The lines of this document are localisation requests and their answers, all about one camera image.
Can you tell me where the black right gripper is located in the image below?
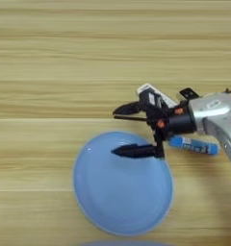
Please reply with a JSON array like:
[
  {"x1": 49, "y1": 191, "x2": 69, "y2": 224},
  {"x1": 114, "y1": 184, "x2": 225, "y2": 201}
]
[{"x1": 110, "y1": 100, "x2": 198, "y2": 160}]

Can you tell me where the white remote control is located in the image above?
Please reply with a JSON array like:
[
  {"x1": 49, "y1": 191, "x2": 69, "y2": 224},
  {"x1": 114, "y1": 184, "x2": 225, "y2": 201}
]
[{"x1": 136, "y1": 83, "x2": 179, "y2": 109}]

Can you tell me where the black box with white label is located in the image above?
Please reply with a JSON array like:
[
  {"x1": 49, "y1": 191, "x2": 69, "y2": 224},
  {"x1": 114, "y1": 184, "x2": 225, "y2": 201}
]
[{"x1": 140, "y1": 88, "x2": 164, "y2": 111}]

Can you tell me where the blue tube with label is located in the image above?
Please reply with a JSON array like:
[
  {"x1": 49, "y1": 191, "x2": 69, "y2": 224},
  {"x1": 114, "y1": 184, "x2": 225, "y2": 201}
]
[{"x1": 167, "y1": 135, "x2": 219, "y2": 156}]

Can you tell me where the small black-topped white cube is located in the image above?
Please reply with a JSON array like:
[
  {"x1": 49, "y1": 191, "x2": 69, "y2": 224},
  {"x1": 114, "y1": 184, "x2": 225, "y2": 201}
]
[{"x1": 179, "y1": 87, "x2": 200, "y2": 101}]

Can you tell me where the light blue round plate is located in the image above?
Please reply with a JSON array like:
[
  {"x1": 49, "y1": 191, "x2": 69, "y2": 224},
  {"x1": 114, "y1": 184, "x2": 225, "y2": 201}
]
[{"x1": 72, "y1": 131, "x2": 175, "y2": 237}]

